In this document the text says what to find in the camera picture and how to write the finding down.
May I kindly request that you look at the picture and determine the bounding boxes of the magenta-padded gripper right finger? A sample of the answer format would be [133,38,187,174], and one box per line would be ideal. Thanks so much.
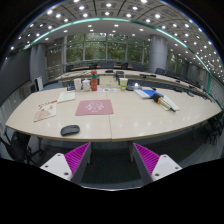
[132,142,183,185]

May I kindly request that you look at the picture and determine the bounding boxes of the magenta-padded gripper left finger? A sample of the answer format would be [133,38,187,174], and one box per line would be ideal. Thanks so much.
[39,142,92,185]

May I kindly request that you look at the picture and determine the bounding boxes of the black computer mouse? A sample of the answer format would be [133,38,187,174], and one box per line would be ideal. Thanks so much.
[60,124,81,137]

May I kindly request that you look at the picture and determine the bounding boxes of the pink printed mouse pad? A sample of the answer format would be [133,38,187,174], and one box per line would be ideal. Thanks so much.
[75,99,115,117]

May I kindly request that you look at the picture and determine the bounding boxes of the black office chair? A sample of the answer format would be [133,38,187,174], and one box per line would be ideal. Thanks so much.
[0,130,44,165]
[199,111,224,146]

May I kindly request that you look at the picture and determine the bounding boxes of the magazine with fan picture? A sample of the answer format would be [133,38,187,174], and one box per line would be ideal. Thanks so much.
[33,99,58,123]

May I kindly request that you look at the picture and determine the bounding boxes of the white notebook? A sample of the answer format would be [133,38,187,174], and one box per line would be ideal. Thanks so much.
[159,95,181,112]

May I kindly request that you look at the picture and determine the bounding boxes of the black and yellow marker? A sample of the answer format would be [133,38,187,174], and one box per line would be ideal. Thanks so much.
[151,93,177,113]

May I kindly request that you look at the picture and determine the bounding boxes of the white paper booklet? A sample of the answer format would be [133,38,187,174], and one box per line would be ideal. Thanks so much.
[56,90,77,103]

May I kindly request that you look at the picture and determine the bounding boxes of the dark desk microphone base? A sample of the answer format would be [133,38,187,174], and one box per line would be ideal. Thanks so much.
[66,80,76,92]
[125,83,144,92]

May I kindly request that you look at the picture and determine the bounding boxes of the white paper cup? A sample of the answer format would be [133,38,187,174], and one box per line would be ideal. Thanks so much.
[73,78,83,92]

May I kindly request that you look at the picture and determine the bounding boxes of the white lidded mug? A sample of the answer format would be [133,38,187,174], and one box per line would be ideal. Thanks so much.
[81,79,92,92]

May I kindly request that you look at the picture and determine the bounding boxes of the colourful printed paper sheets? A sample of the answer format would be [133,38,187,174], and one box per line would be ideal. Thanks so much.
[98,87,120,93]

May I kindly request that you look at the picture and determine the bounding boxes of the red drink bottle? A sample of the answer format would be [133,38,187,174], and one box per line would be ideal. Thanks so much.
[90,70,99,92]

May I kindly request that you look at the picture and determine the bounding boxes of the green and white cup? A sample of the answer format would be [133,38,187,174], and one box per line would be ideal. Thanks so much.
[119,77,129,91]

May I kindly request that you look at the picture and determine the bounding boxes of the black office chairs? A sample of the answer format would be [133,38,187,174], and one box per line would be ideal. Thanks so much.
[66,61,209,88]

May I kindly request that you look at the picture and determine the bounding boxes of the ceiling lights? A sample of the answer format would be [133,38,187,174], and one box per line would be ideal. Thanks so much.
[9,0,224,73]

